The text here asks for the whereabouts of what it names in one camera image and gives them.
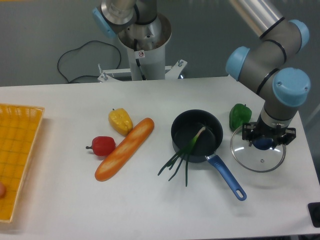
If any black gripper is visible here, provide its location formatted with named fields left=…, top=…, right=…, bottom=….
left=242, top=121, right=296, bottom=150

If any glass pot lid blue knob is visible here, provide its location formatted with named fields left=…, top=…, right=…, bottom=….
left=230, top=127, right=286, bottom=173

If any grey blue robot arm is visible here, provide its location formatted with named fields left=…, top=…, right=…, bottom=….
left=92, top=0, right=311, bottom=150

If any green bell pepper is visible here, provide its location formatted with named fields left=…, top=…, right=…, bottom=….
left=229, top=103, right=252, bottom=131

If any green onion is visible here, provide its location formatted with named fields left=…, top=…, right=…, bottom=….
left=157, top=126, right=206, bottom=187

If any black device at table edge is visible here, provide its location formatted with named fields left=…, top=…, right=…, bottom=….
left=307, top=202, right=320, bottom=228

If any orange baguette bread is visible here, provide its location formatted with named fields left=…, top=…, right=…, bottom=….
left=94, top=117, right=155, bottom=182

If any yellow bell pepper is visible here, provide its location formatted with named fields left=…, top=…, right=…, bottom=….
left=108, top=108, right=133, bottom=136

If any red bell pepper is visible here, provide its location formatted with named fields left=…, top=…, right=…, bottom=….
left=85, top=136, right=116, bottom=157

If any yellow woven basket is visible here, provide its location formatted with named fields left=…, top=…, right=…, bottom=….
left=0, top=103, right=45, bottom=223

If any dark pot blue handle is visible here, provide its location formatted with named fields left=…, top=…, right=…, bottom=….
left=171, top=109, right=247, bottom=201

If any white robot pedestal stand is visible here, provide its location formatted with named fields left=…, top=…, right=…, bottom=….
left=96, top=12, right=188, bottom=83

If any black cable on floor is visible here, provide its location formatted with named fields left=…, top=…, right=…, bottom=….
left=57, top=40, right=122, bottom=84

